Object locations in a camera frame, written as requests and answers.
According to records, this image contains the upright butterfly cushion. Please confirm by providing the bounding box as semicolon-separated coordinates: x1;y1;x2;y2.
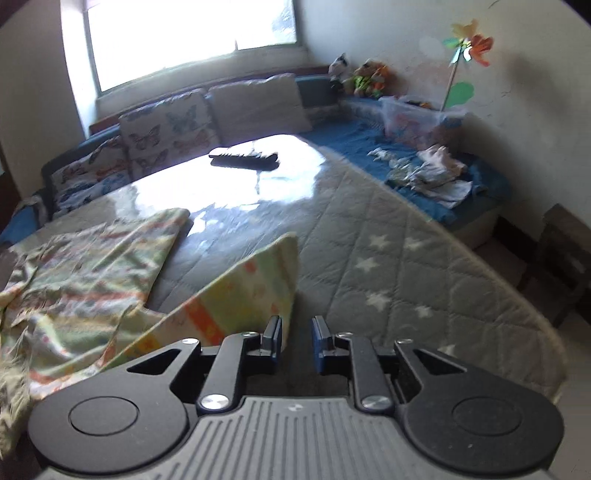
118;89;221;180

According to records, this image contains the black remote control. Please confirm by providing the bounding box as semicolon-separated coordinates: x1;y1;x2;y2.
208;149;280;171

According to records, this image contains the pile of clothes on sofa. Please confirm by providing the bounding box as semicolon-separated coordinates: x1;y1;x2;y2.
368;145;473;209

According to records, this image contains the black and white plush toy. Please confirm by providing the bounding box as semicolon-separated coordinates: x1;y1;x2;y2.
328;53;349;95

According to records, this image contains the blue sofa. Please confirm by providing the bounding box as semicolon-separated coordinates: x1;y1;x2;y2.
1;75;512;248

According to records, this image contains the lying butterfly cushion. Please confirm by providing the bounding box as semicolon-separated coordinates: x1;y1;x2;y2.
50;136;131;217

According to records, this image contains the clear plastic storage box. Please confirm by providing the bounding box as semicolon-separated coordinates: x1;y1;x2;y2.
379;96;467;150

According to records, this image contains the window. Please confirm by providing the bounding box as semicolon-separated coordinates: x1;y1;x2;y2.
84;0;297;92

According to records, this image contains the orange plush toy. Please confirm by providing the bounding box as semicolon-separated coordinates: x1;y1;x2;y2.
370;64;391;99

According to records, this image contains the grey cloth on sofa arm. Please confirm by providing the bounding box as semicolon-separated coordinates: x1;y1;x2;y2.
12;194;49;225

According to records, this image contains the brown plush toy green vest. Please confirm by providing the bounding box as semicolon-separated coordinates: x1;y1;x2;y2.
353;59;377;97

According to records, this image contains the colourful paper pinwheel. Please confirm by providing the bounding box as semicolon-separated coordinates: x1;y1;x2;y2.
440;19;494;112

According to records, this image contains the dark wooden stool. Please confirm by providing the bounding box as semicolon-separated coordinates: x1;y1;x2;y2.
517;203;590;329

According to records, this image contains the green patterned child's garment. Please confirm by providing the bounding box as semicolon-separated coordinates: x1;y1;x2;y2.
1;209;300;455

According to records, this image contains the plain beige cushion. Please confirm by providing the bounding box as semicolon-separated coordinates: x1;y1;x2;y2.
207;74;311;146

